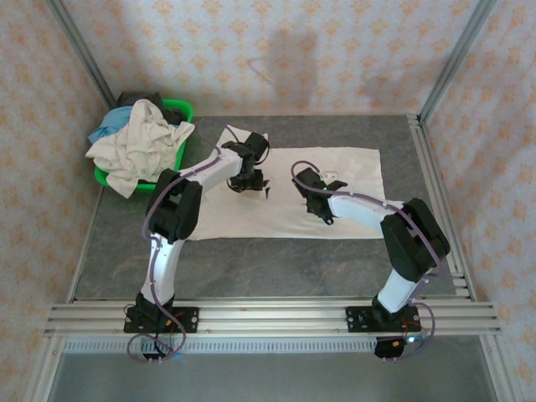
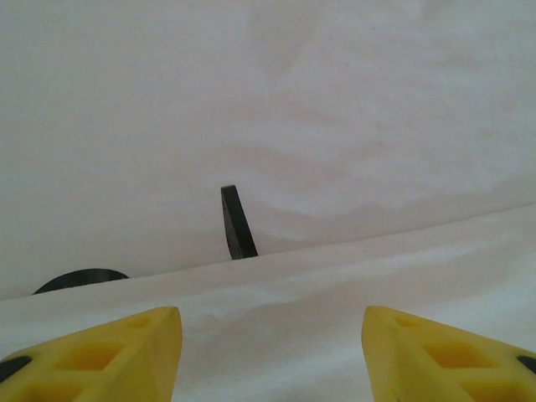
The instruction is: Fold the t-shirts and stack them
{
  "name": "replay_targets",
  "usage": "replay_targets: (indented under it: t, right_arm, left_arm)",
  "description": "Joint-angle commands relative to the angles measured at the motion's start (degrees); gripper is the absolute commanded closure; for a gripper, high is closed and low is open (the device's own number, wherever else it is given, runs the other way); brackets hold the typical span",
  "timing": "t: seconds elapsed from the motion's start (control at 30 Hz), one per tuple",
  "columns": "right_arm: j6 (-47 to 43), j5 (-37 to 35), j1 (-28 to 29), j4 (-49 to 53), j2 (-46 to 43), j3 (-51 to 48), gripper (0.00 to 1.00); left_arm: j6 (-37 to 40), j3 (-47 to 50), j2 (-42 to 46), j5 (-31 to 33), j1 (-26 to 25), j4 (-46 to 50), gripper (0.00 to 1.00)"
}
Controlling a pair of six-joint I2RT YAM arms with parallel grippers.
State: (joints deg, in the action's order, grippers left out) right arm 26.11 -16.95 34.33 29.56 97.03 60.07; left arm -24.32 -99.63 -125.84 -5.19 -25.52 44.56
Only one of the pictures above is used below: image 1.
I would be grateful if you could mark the aluminium frame post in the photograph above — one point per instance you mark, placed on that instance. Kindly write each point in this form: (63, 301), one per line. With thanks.
(456, 58)
(85, 54)

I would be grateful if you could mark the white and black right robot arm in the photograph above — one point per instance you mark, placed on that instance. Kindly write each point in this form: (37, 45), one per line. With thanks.
(360, 211)

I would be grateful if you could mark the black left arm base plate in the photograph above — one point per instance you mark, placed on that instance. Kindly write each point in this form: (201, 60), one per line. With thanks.
(190, 320)

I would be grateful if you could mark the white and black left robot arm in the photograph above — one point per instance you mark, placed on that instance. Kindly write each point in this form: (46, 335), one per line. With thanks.
(161, 259)

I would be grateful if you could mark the blue crumpled t-shirt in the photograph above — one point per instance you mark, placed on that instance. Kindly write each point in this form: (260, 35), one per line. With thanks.
(111, 121)

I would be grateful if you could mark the aluminium side rail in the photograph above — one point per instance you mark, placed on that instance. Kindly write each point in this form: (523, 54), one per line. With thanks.
(431, 167)

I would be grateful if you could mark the white t-shirt with black print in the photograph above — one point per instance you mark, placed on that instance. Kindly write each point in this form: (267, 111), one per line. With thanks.
(356, 188)

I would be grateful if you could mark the patterned backdrop curtain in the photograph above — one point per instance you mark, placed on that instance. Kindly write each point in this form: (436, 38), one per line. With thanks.
(293, 50)

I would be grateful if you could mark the black controller box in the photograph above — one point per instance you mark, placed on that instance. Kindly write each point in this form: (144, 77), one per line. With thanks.
(385, 349)

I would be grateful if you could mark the dark grey crumpled t-shirt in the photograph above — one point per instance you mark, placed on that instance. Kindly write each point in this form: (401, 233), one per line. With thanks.
(130, 98)

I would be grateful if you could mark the green plastic laundry basket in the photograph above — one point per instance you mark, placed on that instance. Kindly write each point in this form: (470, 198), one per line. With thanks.
(100, 176)

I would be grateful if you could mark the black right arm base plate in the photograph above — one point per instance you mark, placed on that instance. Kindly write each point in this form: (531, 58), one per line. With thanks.
(354, 320)

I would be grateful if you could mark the aluminium mounting rail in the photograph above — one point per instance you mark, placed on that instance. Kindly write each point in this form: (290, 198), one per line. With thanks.
(272, 318)

